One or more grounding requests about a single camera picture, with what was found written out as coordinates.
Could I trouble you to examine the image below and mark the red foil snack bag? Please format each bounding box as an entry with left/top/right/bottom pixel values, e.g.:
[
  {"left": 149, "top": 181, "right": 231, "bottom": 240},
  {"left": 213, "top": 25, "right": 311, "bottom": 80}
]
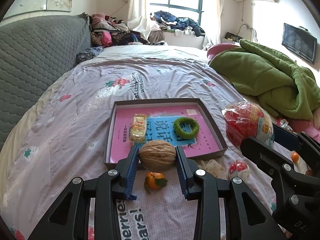
[{"left": 276, "top": 118, "right": 294, "bottom": 133}]

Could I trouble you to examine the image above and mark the green quilted blanket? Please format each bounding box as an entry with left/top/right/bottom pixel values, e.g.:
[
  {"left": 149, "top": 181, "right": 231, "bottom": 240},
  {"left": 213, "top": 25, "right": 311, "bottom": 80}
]
[{"left": 209, "top": 38, "right": 319, "bottom": 121}]

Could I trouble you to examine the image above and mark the yellow cake packet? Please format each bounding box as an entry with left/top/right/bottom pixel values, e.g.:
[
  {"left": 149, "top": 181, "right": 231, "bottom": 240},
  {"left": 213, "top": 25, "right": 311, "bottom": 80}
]
[{"left": 130, "top": 114, "right": 147, "bottom": 142}]

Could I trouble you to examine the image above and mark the wall mounted television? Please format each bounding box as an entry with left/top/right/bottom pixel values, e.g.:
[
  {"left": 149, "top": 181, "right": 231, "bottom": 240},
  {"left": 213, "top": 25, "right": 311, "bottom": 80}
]
[{"left": 281, "top": 23, "right": 317, "bottom": 64}]

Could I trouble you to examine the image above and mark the clothes pile beside headboard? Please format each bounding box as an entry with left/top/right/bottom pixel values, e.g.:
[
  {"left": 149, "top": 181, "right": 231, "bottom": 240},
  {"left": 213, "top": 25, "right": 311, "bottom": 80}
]
[{"left": 76, "top": 13, "right": 150, "bottom": 63}]

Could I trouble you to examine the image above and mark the clothes pile on windowsill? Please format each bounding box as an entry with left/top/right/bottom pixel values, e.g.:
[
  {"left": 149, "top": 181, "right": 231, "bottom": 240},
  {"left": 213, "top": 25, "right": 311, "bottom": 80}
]
[{"left": 150, "top": 10, "right": 205, "bottom": 37}]

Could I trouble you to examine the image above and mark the green fuzzy ring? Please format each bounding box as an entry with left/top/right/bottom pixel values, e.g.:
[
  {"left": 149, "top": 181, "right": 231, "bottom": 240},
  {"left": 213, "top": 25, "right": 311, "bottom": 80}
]
[{"left": 173, "top": 116, "right": 200, "bottom": 140}]

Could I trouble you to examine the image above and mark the cream curtain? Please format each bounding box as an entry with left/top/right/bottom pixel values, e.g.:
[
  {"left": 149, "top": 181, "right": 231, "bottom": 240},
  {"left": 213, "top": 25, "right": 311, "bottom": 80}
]
[{"left": 127, "top": 0, "right": 151, "bottom": 40}]

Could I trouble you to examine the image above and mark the small orange at edge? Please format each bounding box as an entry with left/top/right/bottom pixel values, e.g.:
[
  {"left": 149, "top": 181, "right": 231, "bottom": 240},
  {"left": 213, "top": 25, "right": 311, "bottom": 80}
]
[{"left": 291, "top": 151, "right": 299, "bottom": 163}]

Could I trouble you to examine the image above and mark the brown walnut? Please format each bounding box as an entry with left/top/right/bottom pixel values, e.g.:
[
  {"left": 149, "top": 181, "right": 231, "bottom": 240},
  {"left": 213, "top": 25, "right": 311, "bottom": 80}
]
[{"left": 138, "top": 140, "right": 176, "bottom": 173}]

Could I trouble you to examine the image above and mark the orange tangerine with leaves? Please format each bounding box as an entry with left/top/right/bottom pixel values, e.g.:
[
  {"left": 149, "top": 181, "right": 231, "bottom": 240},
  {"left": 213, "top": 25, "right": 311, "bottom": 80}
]
[{"left": 144, "top": 172, "right": 168, "bottom": 194}]

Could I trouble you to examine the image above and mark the pink printed bedsheet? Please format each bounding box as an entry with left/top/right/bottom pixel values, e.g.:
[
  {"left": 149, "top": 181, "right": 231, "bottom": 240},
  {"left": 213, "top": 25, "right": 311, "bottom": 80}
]
[{"left": 0, "top": 45, "right": 313, "bottom": 240}]

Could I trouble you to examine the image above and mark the pink pillow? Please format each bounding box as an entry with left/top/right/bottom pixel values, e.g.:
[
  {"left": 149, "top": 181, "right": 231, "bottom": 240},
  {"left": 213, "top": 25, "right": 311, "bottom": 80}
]
[{"left": 207, "top": 43, "right": 238, "bottom": 62}]

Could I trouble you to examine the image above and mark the cream drawstring pouch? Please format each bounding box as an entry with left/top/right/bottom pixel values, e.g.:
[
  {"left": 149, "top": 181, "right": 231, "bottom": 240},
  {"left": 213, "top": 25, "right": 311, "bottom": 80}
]
[{"left": 196, "top": 159, "right": 227, "bottom": 179}]

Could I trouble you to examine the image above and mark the large blue toy egg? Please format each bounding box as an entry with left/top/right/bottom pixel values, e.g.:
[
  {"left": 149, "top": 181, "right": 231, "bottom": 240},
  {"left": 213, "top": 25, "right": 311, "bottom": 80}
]
[{"left": 222, "top": 101, "right": 274, "bottom": 147}]

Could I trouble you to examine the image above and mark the grey quilted headboard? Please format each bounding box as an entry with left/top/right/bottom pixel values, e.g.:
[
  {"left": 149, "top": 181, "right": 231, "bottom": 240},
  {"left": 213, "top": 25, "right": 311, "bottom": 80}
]
[{"left": 1, "top": 14, "right": 91, "bottom": 145}]

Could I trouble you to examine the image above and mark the small red white toy egg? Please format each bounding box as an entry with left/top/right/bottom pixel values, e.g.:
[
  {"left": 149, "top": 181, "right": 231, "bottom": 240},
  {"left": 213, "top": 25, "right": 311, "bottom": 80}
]
[{"left": 228, "top": 160, "right": 250, "bottom": 182}]

